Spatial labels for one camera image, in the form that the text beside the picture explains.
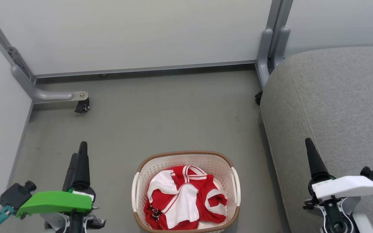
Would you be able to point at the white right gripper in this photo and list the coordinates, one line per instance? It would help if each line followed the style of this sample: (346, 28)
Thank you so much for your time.
(348, 187)

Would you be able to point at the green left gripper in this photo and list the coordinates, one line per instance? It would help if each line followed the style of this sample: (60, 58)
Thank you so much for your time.
(53, 202)

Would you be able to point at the red and white jersey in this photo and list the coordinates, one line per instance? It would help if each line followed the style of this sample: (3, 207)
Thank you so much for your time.
(183, 200)

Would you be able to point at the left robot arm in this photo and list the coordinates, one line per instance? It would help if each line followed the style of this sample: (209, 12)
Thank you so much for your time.
(75, 224)

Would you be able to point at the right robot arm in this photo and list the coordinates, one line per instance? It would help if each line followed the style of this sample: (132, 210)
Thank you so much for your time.
(335, 215)

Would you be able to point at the grey fabric sofa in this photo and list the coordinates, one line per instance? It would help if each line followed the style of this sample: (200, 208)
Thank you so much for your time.
(335, 103)

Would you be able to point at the black caster with metal axle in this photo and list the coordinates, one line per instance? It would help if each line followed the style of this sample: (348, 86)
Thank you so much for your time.
(83, 106)

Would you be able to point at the long grey metal partition foot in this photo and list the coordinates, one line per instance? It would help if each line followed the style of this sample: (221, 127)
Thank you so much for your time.
(49, 95)

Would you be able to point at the white perforated laundry basket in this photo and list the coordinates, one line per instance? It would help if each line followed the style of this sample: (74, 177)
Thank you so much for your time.
(160, 163)

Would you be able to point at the small black caster wheel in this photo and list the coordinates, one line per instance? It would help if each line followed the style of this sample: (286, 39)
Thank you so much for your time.
(259, 98)

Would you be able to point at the small grey levelling foot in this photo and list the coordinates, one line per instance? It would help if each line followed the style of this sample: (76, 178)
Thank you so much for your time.
(103, 75)

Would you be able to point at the upright grey metal partition foot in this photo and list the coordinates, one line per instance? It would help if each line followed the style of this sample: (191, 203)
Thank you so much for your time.
(263, 55)
(282, 45)

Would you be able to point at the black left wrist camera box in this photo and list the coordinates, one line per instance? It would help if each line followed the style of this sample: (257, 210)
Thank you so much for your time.
(15, 195)

